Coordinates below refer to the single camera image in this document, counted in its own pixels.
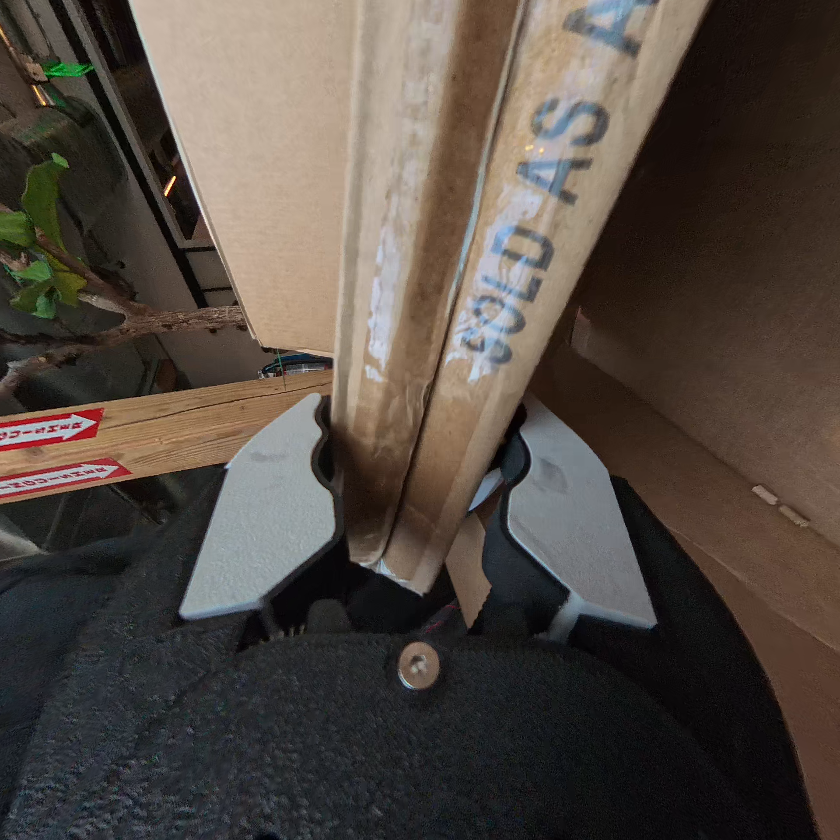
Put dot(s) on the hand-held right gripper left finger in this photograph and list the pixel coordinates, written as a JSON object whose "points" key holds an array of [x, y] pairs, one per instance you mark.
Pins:
{"points": [[269, 512]]}

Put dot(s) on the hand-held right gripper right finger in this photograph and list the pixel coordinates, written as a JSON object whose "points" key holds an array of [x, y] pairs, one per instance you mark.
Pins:
{"points": [[571, 531]]}

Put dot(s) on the brown cardboard box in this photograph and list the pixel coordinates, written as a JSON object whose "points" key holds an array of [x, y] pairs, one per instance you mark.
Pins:
{"points": [[420, 262]]}

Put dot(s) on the wooden beam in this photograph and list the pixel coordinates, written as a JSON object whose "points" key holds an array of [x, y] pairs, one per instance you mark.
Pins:
{"points": [[197, 426]]}

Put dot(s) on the red arrow sticker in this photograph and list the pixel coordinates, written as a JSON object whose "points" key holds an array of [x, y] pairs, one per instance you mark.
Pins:
{"points": [[52, 430], [65, 478]]}

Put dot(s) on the green leafy plant branch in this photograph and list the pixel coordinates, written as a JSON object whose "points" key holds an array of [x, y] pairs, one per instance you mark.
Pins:
{"points": [[46, 203]]}

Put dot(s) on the green tape strip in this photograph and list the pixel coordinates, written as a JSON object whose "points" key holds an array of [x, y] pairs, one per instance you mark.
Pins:
{"points": [[69, 68]]}

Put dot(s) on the black metal frame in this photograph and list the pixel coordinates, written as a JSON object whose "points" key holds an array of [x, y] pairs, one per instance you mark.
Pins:
{"points": [[141, 164]]}

